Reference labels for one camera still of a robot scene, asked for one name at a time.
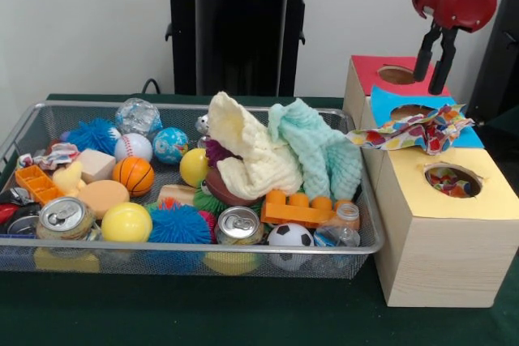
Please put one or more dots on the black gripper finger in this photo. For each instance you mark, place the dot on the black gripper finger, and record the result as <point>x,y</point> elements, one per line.
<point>422,62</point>
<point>443,66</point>

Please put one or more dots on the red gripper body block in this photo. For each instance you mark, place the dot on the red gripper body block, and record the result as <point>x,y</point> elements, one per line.
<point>458,3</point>

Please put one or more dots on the light teal waffle cloth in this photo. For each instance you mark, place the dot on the light teal waffle cloth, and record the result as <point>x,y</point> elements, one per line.
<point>324,151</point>

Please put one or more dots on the cream waffle cloth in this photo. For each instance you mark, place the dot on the cream waffle cloth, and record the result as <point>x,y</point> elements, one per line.
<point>251,167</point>

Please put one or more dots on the wooden box with three holes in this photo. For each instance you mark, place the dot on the wooden box with three holes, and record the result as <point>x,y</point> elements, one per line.
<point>438,257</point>

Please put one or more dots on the black upright panel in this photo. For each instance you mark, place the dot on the black upright panel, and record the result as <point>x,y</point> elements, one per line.
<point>503,70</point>

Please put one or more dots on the dark green side table cloth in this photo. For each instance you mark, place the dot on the dark green side table cloth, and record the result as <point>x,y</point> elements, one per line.
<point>509,119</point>

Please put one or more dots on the orange toy building block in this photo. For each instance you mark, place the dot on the orange toy building block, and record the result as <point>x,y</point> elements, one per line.
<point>292,212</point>

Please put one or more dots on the black and white soccer ball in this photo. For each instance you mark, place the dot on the black and white soccer ball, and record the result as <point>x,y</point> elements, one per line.
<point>290,234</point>

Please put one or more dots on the blue and green globe ball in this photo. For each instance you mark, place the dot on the blue and green globe ball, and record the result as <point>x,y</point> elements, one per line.
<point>170,145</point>

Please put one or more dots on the blue spiky rubber ball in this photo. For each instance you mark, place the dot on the blue spiky rubber ball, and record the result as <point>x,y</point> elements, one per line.
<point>178,224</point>
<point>91,135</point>

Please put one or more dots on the white toy baseball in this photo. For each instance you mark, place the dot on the white toy baseball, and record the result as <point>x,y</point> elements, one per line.
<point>134,147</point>

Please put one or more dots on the orange toy basketball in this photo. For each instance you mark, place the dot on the orange toy basketball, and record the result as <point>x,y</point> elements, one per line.
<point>134,176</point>

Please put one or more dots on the yellow smooth ball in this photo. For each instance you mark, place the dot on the yellow smooth ball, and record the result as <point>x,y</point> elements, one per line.
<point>126,222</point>

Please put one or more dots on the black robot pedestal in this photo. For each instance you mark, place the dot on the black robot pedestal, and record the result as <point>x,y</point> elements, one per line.
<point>243,38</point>

